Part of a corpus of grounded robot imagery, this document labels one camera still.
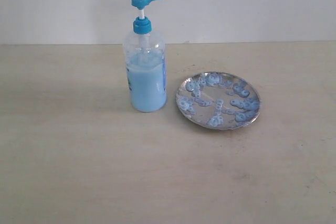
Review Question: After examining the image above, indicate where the clear blue pump bottle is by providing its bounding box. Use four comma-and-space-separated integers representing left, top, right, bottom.
122, 0, 167, 112

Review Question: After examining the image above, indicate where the round silver metal plate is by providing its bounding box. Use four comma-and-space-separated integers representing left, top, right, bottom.
176, 71, 261, 131

